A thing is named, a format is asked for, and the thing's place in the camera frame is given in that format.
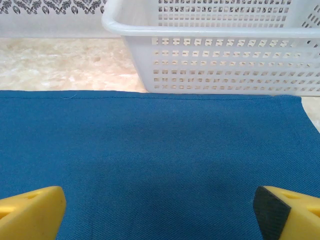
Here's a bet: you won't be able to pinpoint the white plastic perforated basket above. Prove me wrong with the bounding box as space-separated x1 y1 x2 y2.
101 0 320 97

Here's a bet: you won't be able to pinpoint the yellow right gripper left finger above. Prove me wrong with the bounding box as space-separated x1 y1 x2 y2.
0 185 67 240

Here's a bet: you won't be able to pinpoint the blue long pants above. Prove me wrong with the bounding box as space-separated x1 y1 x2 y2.
0 89 320 240

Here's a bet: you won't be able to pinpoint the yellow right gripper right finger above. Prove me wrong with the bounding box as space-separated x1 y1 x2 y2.
252 185 320 240

